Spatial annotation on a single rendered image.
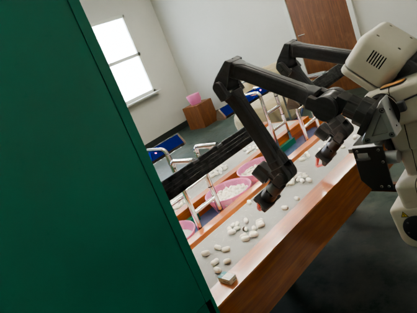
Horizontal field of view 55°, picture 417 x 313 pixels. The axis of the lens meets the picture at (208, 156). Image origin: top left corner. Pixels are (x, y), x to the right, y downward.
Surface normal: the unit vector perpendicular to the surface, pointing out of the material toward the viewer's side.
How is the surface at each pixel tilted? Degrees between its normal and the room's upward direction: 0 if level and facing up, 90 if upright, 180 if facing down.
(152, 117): 90
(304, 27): 90
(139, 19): 90
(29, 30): 90
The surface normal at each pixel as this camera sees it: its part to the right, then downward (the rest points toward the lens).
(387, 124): -0.61, 0.44
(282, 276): 0.65, -0.04
